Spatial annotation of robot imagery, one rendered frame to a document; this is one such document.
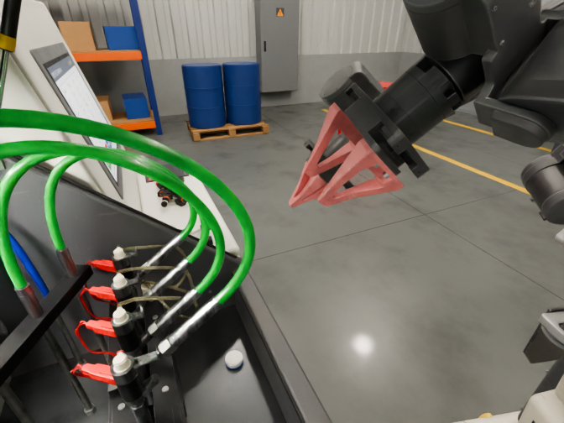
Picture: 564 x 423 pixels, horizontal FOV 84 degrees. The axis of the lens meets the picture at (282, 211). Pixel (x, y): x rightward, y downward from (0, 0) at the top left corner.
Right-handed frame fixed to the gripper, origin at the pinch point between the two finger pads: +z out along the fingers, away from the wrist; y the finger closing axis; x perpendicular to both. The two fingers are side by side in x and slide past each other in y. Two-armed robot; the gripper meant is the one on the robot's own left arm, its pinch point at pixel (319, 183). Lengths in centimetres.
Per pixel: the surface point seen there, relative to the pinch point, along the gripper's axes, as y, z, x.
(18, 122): -0.7, 10.9, -23.7
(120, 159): -7.8, 14.5, -15.0
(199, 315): 3.7, 22.4, 0.8
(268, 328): -4.0, 32.1, 25.5
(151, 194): -66, 61, 14
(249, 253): 0.6, 12.3, 0.9
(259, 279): -95, 109, 121
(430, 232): -117, 10, 233
